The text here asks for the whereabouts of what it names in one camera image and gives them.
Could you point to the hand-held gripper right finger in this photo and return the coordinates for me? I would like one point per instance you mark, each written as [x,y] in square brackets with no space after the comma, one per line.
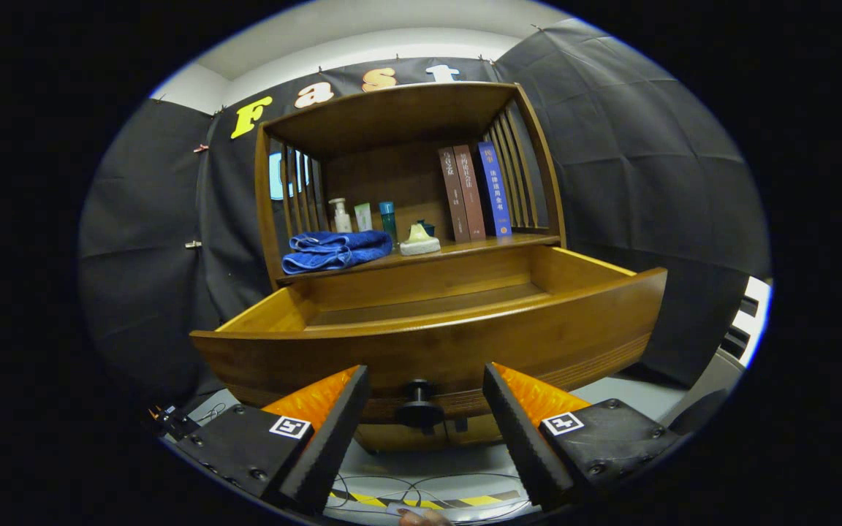
[522,446]

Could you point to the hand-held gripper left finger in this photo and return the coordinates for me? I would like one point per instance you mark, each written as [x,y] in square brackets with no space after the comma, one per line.
[333,446]

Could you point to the brown wooden drawer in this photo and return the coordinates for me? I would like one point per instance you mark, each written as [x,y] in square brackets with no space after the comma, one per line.
[392,358]

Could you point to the pale green translucent pitcher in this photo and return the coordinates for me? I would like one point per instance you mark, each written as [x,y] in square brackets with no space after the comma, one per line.
[419,245]

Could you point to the wooden countertop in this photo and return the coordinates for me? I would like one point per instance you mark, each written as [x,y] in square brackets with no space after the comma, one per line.
[479,245]

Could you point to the brown wooden cabinet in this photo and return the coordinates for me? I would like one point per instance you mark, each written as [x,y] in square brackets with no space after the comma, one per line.
[392,117]

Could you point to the yellow black floor tape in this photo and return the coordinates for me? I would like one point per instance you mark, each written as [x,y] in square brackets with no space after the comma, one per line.
[479,500]

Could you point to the black equipment box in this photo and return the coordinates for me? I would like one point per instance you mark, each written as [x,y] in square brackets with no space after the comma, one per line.
[172,422]

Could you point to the blue folded towel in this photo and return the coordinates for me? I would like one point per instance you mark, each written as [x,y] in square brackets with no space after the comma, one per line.
[333,250]

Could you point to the white pump bottle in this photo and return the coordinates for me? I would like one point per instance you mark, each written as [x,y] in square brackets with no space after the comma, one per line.
[341,219]

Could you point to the white green tube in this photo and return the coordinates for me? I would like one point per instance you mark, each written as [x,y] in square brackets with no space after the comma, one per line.
[363,218]

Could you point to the teal capped bottle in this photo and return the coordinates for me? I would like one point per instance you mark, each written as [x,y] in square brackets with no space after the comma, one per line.
[388,219]

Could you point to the dark blue lidded cup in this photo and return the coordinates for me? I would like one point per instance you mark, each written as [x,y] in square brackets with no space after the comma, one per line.
[429,227]

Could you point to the blue book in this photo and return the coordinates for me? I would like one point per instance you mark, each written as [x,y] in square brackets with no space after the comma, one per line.
[495,190]

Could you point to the reddish brown book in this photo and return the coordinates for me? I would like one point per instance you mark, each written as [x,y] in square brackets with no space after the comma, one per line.
[471,191]

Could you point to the white slatted furniture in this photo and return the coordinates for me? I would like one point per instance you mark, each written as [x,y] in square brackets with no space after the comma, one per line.
[750,321]

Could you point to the dark brown book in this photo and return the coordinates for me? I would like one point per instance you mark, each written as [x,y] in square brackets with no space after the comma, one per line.
[452,193]

